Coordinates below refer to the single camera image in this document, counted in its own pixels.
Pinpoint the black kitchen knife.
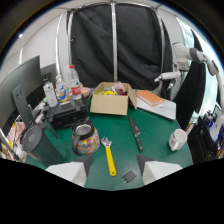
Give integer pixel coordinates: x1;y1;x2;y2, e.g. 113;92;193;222
128;115;144;153

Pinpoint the small black plug adapter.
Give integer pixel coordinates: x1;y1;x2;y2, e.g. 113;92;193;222
121;170;138;184

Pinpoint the colourful patterned kettle jug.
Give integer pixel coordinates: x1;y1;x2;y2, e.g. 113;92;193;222
71;118;101;157

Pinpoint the white mug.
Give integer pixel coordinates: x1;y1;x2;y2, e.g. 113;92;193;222
168;128;189;152

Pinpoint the yellow adjustable wrench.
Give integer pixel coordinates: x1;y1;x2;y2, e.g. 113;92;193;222
100;136;118;177

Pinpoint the dark grey tumbler cup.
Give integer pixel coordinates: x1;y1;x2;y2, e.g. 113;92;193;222
20;124;64;168

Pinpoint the black equipment box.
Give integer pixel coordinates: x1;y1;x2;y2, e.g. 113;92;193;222
46;98;89;131

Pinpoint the silver laptop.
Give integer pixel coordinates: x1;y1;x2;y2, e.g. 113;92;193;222
136;96;177;121

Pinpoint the orange book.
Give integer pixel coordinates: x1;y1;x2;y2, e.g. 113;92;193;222
135;89;165;108

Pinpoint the white plastic bottle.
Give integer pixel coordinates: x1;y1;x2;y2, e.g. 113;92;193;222
42;80;59;108

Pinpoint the pink bowl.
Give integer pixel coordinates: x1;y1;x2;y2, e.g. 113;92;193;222
80;86;92;99

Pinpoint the open cardboard box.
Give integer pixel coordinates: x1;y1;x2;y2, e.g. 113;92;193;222
89;81;138;117

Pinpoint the yellow label drink bottle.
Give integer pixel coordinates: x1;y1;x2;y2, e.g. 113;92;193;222
54;74;70;104

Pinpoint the red label water bottle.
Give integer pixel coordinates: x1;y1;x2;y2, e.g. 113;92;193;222
67;64;83;101

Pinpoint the black computer monitor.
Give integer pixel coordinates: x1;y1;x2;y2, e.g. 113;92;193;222
0;55;60;140

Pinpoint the black curtain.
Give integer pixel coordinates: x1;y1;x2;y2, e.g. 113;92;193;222
68;3;175;101

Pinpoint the silver metal pole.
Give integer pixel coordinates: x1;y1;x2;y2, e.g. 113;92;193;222
110;2;119;83

